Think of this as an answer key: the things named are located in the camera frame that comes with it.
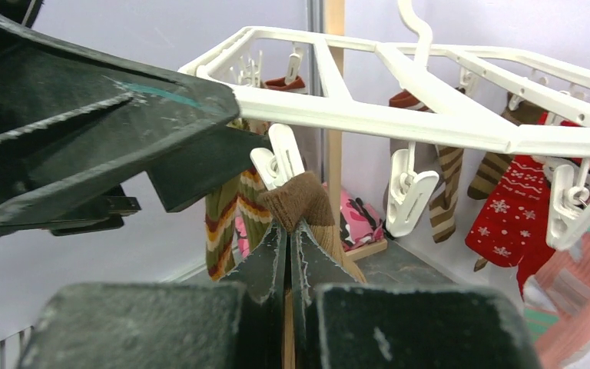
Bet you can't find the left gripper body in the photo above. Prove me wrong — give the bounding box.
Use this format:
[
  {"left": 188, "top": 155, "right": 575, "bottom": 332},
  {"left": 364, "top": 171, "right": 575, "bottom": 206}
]
[{"left": 46, "top": 185, "right": 141, "bottom": 237}]

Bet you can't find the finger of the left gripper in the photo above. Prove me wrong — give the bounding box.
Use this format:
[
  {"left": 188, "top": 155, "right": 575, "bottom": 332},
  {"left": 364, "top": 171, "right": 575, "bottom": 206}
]
[
  {"left": 0, "top": 1, "right": 240, "bottom": 237},
  {"left": 147, "top": 127, "right": 270, "bottom": 213}
]

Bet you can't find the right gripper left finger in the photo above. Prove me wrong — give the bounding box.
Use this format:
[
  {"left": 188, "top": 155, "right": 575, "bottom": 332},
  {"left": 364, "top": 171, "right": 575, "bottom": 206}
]
[{"left": 18, "top": 224, "right": 287, "bottom": 368}]

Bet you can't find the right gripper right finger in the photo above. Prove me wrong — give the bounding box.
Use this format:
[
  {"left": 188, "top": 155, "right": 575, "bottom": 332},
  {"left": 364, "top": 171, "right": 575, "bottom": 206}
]
[{"left": 290, "top": 222, "right": 541, "bottom": 368}]

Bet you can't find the tan brown sock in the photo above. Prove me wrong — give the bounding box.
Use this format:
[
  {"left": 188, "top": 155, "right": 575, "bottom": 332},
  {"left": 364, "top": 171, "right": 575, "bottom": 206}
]
[{"left": 260, "top": 171, "right": 366, "bottom": 283}]

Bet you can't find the white plastic clip hanger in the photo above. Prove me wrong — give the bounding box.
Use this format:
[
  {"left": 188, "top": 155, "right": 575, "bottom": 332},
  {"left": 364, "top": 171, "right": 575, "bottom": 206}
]
[{"left": 178, "top": 0, "right": 590, "bottom": 251}]

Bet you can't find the green striped sock right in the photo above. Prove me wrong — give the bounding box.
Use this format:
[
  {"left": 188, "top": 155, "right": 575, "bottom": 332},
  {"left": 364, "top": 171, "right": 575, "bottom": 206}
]
[{"left": 204, "top": 175, "right": 240, "bottom": 281}]

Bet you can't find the pink camouflage cloth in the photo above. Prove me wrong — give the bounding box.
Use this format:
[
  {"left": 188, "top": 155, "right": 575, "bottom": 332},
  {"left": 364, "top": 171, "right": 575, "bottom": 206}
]
[{"left": 340, "top": 188, "right": 384, "bottom": 251}]

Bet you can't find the red snowflake sock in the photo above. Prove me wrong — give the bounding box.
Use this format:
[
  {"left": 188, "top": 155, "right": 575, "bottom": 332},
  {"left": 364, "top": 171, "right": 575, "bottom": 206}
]
[{"left": 465, "top": 152, "right": 582, "bottom": 286}]

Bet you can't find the brown striped sock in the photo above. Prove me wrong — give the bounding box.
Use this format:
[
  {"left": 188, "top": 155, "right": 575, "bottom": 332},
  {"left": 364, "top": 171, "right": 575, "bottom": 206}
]
[{"left": 414, "top": 101, "right": 545, "bottom": 243}]

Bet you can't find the pink sock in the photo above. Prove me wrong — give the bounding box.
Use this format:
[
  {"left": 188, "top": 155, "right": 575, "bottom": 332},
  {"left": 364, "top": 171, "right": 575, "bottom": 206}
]
[{"left": 522, "top": 228, "right": 590, "bottom": 368}]

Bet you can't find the wooden frame stand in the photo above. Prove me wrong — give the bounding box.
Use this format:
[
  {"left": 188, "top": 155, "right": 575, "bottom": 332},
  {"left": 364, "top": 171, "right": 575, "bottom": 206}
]
[{"left": 321, "top": 0, "right": 387, "bottom": 261}]

